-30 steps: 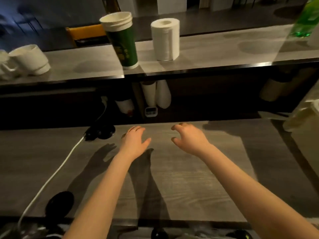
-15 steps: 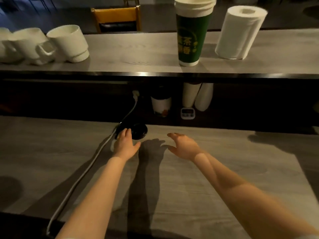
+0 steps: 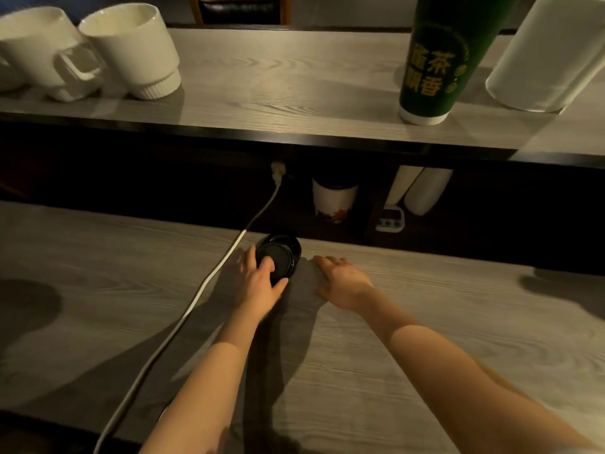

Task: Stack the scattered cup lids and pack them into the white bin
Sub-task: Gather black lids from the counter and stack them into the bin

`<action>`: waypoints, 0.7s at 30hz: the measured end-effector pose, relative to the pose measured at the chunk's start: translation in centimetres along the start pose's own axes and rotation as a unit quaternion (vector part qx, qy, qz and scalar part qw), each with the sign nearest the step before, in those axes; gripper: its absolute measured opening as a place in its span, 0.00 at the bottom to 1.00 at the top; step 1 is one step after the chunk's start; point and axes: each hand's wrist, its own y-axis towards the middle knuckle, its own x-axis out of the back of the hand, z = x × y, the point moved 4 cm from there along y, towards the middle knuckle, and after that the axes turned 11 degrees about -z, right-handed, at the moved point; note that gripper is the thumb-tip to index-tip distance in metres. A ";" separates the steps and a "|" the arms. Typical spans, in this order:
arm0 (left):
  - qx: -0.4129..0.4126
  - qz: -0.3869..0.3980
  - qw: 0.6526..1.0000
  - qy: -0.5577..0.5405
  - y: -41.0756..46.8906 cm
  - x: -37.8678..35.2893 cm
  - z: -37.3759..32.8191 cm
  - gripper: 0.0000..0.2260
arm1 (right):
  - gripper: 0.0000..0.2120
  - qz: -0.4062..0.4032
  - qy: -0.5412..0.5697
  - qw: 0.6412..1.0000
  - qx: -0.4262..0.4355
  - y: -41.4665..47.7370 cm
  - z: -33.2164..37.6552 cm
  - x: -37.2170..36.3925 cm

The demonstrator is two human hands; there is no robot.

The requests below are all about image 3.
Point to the person's right hand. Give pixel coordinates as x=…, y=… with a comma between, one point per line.
x=345, y=283

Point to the person's left hand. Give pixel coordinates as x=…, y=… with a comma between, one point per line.
x=257, y=288

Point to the black cup lid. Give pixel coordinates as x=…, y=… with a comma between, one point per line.
x=283, y=252

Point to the person's left forearm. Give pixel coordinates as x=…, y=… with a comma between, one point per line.
x=203, y=387

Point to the person's right forearm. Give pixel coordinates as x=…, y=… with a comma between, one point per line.
x=463, y=387

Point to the green paper cup stack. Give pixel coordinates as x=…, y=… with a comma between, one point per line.
x=435, y=66

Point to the small digital timer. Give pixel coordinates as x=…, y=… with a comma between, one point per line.
x=391, y=219

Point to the grey wooden table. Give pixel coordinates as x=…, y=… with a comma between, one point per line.
x=472, y=326

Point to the grey bar counter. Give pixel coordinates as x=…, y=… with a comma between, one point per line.
x=283, y=80

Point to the wooden chair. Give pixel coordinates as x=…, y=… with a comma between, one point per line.
x=238, y=9

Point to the white paper towel roll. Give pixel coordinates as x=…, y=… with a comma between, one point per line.
x=548, y=56

